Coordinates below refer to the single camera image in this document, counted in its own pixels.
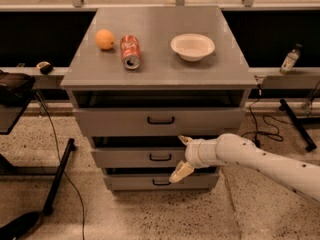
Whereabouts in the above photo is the grey bottom drawer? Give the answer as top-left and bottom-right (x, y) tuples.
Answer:
(104, 170), (219, 192)

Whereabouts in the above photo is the yellow black tape measure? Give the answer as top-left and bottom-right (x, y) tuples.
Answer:
(36, 61), (53, 75)

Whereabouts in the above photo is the orange fruit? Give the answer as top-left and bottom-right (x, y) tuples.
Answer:
(95, 29), (115, 50)

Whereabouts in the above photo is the black power cable with adapter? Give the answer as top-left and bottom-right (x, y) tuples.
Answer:
(240, 83), (285, 148)

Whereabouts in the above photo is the white bowl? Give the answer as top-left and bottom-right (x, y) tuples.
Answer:
(170, 33), (215, 62)

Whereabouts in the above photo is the black floor cable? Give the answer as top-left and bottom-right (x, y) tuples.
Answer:
(33, 92), (86, 240)

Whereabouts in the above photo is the small clear bottle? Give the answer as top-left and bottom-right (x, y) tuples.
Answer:
(280, 44), (302, 74)

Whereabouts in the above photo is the grey drawer cabinet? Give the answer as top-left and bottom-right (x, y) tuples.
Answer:
(61, 6), (256, 176)

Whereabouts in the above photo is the black side table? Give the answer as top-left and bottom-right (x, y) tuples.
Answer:
(0, 71), (76, 216)

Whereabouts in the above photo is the black stand leg right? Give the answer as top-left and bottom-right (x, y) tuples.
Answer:
(279, 99), (317, 152)

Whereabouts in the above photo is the red soda can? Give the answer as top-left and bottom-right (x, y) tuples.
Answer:
(120, 35), (142, 70)

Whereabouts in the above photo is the grey drawer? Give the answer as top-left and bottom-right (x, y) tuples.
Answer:
(91, 147), (184, 168)
(73, 108), (245, 137)
(104, 170), (219, 192)

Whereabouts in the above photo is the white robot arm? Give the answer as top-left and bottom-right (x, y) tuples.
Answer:
(169, 133), (320, 203)

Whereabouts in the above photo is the grey top drawer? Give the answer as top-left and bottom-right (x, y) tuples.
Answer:
(73, 108), (245, 137)

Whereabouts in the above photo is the black shoe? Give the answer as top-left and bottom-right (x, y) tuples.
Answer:
(0, 212), (40, 240)

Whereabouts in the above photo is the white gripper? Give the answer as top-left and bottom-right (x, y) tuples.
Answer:
(169, 135), (218, 183)

